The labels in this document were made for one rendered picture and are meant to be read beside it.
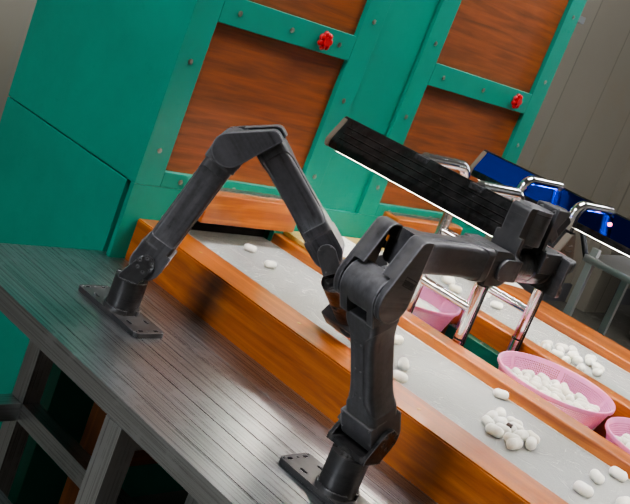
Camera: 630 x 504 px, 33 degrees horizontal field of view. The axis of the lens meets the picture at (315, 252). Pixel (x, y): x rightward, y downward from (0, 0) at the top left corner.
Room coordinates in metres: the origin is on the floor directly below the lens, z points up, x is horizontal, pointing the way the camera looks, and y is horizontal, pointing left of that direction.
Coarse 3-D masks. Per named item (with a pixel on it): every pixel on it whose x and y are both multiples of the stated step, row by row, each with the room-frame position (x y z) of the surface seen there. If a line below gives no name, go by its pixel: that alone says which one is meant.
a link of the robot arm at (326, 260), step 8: (320, 248) 1.86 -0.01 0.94; (328, 248) 1.86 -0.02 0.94; (320, 256) 1.86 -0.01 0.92; (328, 256) 1.86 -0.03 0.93; (336, 256) 1.86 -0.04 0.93; (320, 264) 1.86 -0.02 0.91; (328, 264) 1.86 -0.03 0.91; (336, 264) 1.86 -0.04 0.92; (384, 264) 1.89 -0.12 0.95; (328, 272) 1.86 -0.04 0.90
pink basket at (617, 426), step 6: (612, 420) 2.10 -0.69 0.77; (618, 420) 2.13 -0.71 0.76; (624, 420) 2.14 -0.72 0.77; (606, 426) 2.04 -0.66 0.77; (612, 426) 2.11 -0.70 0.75; (618, 426) 2.13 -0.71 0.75; (624, 426) 2.14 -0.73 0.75; (606, 432) 2.05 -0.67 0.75; (612, 432) 2.11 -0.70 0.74; (618, 432) 2.13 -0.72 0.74; (624, 432) 2.14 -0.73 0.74; (606, 438) 2.04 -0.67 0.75; (612, 438) 2.00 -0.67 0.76; (618, 444) 1.98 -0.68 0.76; (624, 450) 1.97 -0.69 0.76
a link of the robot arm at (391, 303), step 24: (384, 216) 1.47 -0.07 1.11; (360, 240) 1.45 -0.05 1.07; (384, 240) 1.47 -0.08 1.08; (408, 240) 1.42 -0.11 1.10; (432, 240) 1.45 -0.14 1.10; (456, 240) 1.52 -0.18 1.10; (480, 240) 1.60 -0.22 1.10; (408, 264) 1.39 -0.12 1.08; (432, 264) 1.46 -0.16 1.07; (456, 264) 1.51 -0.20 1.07; (480, 264) 1.55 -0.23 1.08; (336, 288) 1.43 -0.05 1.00; (384, 288) 1.38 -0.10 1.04; (408, 288) 1.41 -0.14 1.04; (384, 312) 1.39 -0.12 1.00
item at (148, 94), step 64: (64, 0) 2.47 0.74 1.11; (128, 0) 2.32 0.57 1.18; (192, 0) 2.19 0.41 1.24; (256, 0) 2.32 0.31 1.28; (320, 0) 2.46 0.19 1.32; (384, 0) 2.59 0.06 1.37; (448, 0) 2.77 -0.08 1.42; (512, 0) 2.99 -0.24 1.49; (576, 0) 3.19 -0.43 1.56; (64, 64) 2.42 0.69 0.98; (128, 64) 2.28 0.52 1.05; (192, 64) 2.22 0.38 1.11; (256, 64) 2.37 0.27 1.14; (320, 64) 2.52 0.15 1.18; (384, 64) 2.68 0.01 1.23; (448, 64) 2.87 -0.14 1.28; (512, 64) 3.08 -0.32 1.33; (64, 128) 2.37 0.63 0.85; (128, 128) 2.24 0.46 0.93; (192, 128) 2.28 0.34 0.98; (320, 128) 2.57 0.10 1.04; (384, 128) 2.75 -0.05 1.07; (448, 128) 2.95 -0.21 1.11; (512, 128) 3.18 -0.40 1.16; (320, 192) 2.64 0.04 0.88; (384, 192) 2.83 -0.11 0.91
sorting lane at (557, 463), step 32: (224, 256) 2.27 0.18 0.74; (256, 256) 2.37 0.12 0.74; (288, 256) 2.47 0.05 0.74; (288, 288) 2.22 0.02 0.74; (320, 288) 2.31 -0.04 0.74; (320, 320) 2.09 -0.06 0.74; (416, 352) 2.13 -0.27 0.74; (416, 384) 1.94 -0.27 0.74; (448, 384) 2.01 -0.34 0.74; (480, 384) 2.09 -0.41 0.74; (448, 416) 1.84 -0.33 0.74; (480, 416) 1.90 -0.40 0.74; (544, 448) 1.87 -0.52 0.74; (576, 448) 1.93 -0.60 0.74; (544, 480) 1.71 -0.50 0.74; (576, 480) 1.77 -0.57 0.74; (608, 480) 1.83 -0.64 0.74
